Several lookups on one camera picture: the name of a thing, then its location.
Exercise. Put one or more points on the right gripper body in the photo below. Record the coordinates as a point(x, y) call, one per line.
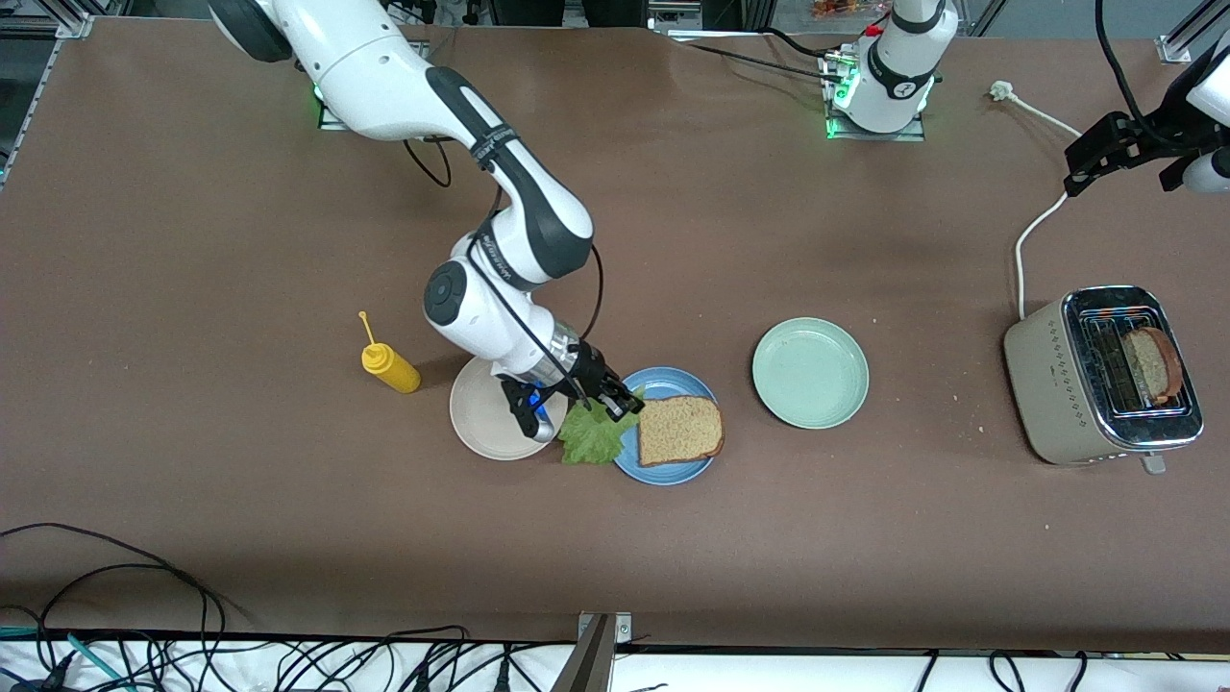
point(590, 368)

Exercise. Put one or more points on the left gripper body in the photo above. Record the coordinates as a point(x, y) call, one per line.
point(1145, 128)

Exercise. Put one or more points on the green lettuce leaf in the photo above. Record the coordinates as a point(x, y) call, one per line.
point(591, 442)

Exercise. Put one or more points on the brown bread slice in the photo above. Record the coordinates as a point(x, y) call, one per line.
point(680, 431)
point(1151, 363)

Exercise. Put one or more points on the yellow squeeze bottle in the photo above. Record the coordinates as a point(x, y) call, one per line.
point(394, 370)

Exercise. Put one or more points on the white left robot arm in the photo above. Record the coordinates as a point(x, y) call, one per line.
point(898, 67)

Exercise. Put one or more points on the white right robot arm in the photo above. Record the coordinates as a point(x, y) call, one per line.
point(384, 67)

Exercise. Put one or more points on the blue plate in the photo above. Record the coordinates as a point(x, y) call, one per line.
point(673, 474)

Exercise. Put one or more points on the beige plate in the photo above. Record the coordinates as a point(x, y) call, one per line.
point(480, 423)

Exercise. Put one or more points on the light green plate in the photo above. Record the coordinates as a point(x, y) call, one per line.
point(810, 373)

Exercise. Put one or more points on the beige chrome toaster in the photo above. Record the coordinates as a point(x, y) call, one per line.
point(1047, 384)

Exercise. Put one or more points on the orange packet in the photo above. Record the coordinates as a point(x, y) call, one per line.
point(836, 10)

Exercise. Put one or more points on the white lower shelf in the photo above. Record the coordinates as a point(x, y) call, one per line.
point(769, 676)

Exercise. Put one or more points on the aluminium frame profile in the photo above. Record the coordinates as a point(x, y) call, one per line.
point(1177, 48)
point(75, 24)

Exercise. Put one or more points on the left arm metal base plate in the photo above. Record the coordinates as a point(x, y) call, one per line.
point(874, 137)

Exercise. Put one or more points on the grey metal bracket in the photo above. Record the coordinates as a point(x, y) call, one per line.
point(591, 663)

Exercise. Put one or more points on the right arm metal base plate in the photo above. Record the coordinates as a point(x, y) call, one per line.
point(325, 117)

